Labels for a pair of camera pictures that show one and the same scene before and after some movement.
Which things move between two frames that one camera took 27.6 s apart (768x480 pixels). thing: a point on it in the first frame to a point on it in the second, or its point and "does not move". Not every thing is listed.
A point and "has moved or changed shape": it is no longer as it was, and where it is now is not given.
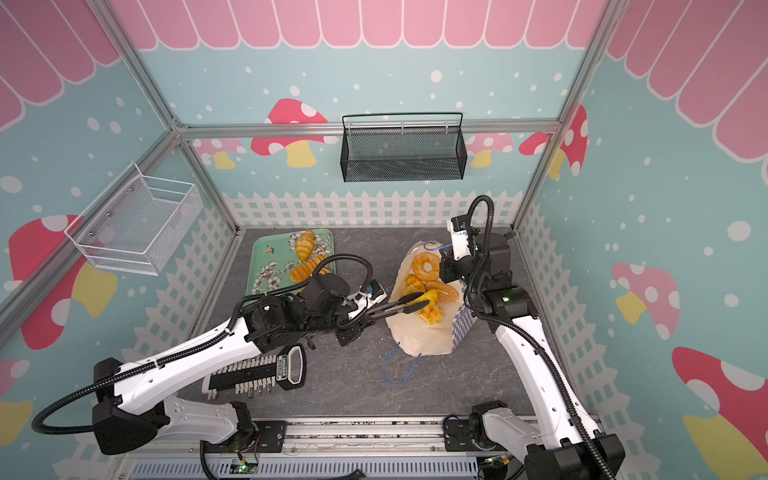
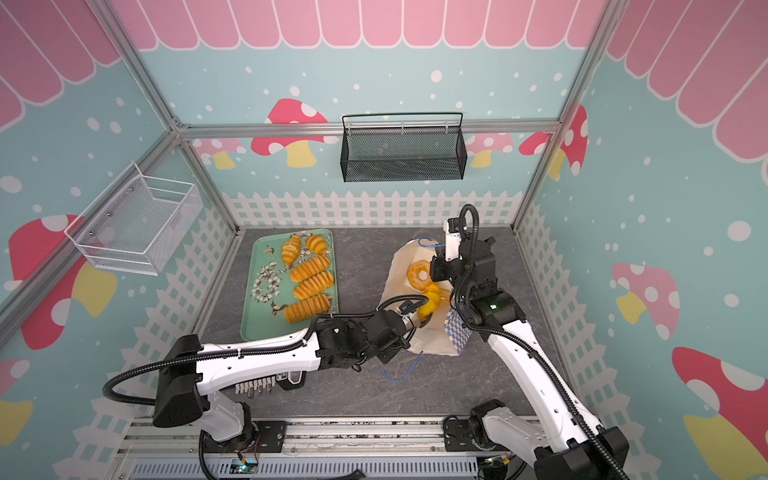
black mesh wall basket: [403, 154] does not move
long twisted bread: [302, 272] does not move
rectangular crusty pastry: [431, 314] has moved or changed shape
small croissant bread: [305, 244] to [290, 249]
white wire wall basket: [138, 223] does not move
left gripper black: [354, 331] to [388, 355]
